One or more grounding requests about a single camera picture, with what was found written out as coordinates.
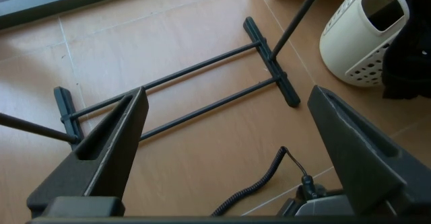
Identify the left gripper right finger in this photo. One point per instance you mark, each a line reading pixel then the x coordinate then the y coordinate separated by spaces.
pixel 353 163

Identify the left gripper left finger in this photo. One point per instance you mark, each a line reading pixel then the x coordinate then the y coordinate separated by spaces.
pixel 114 163

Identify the heap of clothes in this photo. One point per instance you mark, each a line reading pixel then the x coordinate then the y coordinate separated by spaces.
pixel 407 66

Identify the white laundry basket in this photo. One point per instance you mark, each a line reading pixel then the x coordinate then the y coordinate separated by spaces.
pixel 343 45

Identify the black clothes rack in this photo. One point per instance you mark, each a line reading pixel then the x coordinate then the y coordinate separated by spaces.
pixel 269 61

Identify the window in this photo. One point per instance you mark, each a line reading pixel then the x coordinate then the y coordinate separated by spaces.
pixel 50 2

